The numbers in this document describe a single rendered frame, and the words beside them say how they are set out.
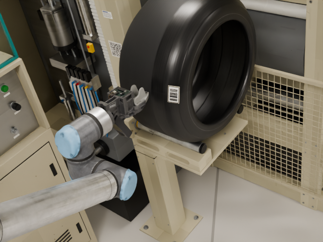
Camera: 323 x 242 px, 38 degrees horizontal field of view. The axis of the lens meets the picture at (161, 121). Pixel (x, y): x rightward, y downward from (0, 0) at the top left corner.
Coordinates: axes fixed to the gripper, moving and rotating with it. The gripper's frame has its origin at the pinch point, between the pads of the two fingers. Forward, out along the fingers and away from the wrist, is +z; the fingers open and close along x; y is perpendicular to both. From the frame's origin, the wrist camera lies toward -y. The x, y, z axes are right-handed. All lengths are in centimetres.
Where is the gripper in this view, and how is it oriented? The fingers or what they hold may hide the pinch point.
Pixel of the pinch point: (145, 95)
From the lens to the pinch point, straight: 160.2
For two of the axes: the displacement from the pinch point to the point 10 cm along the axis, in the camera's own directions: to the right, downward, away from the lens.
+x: -7.7, -3.0, 5.7
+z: 6.3, -4.8, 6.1
